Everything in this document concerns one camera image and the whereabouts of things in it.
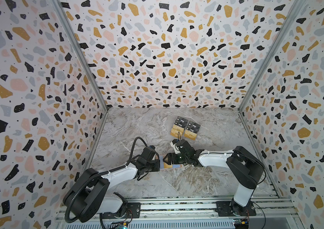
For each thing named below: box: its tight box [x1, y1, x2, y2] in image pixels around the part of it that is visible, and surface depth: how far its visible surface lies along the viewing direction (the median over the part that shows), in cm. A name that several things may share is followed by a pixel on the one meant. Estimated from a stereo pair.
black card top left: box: [174, 115, 189, 129], surface depth 105 cm
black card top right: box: [186, 120, 201, 134], surface depth 102 cm
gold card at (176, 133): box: [170, 128, 183, 138], surface depth 105 cm
